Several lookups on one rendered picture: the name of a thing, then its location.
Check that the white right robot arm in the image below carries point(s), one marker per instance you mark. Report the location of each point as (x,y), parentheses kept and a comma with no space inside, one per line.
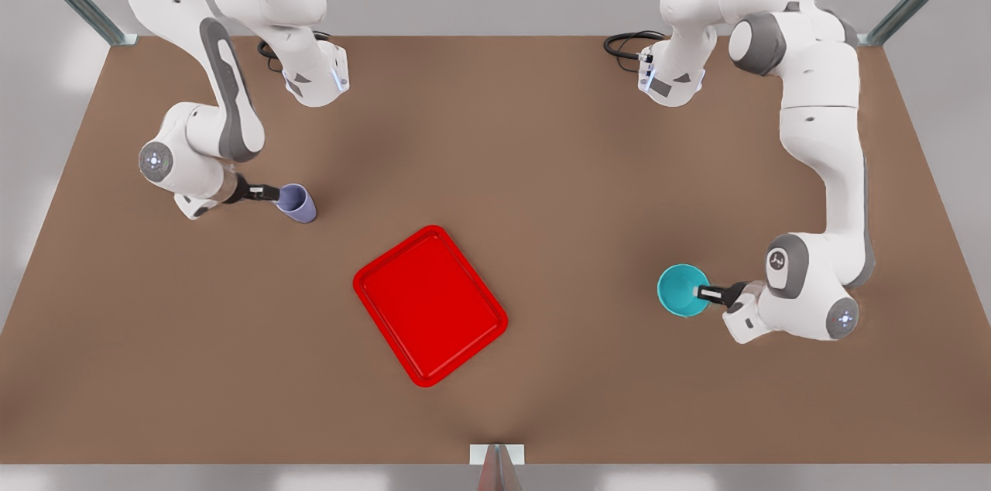
(232,96)

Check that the red tray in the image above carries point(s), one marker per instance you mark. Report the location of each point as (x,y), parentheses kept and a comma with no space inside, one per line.
(430,306)

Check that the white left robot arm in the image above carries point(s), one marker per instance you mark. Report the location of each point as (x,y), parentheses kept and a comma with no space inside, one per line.
(821,127)

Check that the lavender cup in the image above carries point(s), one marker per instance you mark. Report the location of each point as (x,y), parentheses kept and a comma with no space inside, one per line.
(297,202)

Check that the teal bowl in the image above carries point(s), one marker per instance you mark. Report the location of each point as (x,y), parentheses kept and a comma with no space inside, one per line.
(681,290)

